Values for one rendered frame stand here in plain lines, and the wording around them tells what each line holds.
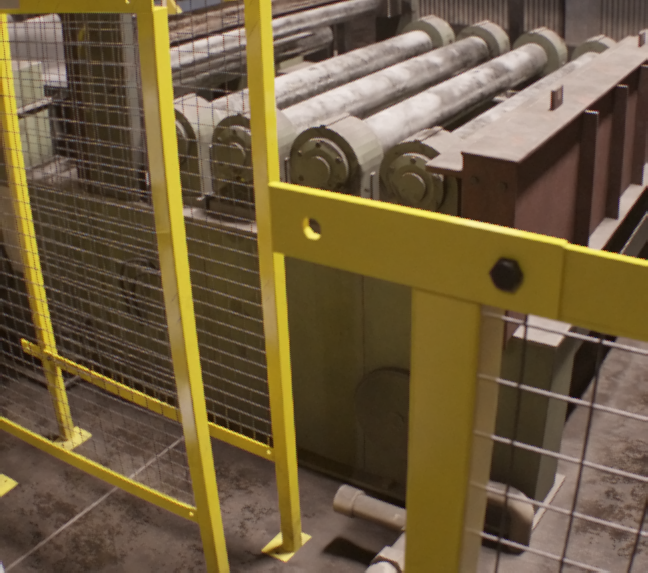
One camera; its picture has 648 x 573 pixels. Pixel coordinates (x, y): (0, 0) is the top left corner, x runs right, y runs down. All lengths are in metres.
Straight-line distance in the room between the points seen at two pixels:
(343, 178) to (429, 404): 2.19
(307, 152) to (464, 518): 2.24
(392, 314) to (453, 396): 2.23
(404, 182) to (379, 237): 2.08
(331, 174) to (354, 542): 1.23
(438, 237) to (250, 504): 2.66
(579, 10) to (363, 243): 10.73
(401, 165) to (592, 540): 1.43
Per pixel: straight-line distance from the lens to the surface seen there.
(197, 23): 3.65
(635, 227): 3.95
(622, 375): 3.93
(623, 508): 3.19
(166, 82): 1.91
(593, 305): 0.52
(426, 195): 2.63
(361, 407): 3.02
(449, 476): 0.63
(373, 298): 2.83
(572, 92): 3.09
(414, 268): 0.55
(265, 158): 2.22
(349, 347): 2.98
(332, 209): 0.57
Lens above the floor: 2.06
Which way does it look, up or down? 24 degrees down
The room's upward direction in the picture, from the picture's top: 2 degrees counter-clockwise
